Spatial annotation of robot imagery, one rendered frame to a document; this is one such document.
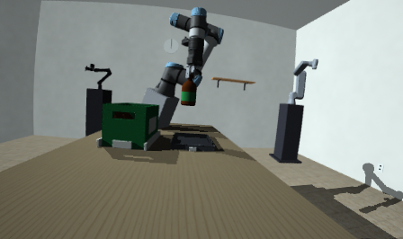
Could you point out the brown bottle with green label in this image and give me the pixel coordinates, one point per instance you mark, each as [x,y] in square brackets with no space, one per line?
[189,89]

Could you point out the green plastic crate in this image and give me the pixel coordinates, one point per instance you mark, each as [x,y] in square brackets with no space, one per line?
[137,130]

